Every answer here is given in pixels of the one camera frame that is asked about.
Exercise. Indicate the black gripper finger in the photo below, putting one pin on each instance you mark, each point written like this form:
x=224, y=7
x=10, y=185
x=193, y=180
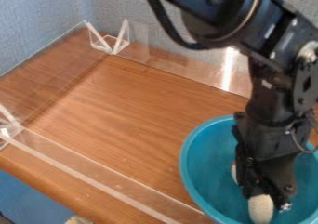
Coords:
x=279, y=172
x=248, y=176

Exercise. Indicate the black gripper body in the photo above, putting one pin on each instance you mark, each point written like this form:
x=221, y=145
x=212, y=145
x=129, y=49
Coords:
x=269, y=142

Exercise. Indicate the white brown toy mushroom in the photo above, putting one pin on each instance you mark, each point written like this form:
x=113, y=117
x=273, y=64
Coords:
x=261, y=209

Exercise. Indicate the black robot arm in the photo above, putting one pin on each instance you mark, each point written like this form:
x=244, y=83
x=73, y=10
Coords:
x=279, y=39

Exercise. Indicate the blue plastic bowl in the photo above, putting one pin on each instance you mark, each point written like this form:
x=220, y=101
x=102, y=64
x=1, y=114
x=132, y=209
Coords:
x=207, y=156

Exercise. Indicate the clear acrylic front panel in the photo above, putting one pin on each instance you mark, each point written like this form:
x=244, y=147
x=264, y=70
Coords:
x=100, y=176

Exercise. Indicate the clear acrylic panel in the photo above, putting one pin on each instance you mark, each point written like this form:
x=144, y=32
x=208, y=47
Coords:
x=69, y=56
x=221, y=68
x=100, y=176

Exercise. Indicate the clear acrylic back panel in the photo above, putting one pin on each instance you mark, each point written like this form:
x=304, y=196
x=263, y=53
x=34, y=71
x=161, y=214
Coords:
x=221, y=68

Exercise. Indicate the clear acrylic left panel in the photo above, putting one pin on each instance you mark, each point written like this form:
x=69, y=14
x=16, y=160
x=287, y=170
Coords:
x=69, y=56

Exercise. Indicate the clear acrylic corner bracket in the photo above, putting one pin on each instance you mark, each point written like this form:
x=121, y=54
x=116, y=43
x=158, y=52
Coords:
x=108, y=43

